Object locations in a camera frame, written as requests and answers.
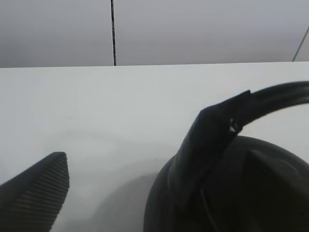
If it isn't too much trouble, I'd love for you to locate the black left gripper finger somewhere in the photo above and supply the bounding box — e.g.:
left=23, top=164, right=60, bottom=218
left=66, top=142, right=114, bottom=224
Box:
left=0, top=152, right=70, bottom=232

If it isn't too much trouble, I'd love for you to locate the black teapot with handle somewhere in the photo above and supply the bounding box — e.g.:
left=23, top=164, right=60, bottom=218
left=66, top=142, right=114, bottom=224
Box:
left=143, top=81, right=309, bottom=232

